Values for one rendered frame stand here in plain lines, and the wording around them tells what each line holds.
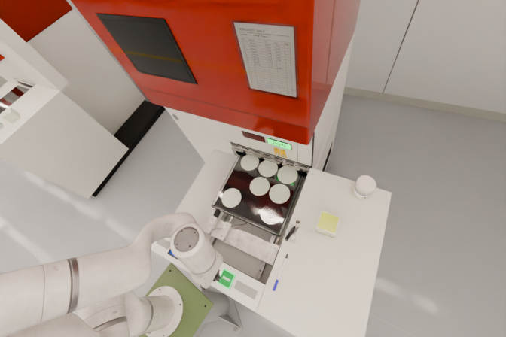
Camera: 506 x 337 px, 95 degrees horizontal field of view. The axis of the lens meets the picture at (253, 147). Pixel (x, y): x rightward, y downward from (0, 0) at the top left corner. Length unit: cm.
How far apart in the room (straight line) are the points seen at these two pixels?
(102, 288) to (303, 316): 68
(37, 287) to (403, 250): 200
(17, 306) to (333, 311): 84
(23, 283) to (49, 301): 5
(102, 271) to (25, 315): 10
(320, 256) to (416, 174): 154
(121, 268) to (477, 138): 272
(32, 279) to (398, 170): 228
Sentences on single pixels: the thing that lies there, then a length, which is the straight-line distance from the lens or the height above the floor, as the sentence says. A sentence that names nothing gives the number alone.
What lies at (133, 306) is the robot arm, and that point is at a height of 110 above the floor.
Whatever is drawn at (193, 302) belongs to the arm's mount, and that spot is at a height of 83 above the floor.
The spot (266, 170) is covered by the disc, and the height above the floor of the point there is 90.
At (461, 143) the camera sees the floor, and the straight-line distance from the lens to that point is 271.
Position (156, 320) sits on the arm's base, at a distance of 114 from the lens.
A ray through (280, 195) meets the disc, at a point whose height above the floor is 90.
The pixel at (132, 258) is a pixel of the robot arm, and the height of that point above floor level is 151.
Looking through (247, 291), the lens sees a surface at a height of 96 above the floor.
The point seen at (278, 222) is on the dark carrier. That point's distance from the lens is 112.
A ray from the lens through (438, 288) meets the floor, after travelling 216.
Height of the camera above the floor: 197
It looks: 56 degrees down
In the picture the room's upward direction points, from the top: 19 degrees counter-clockwise
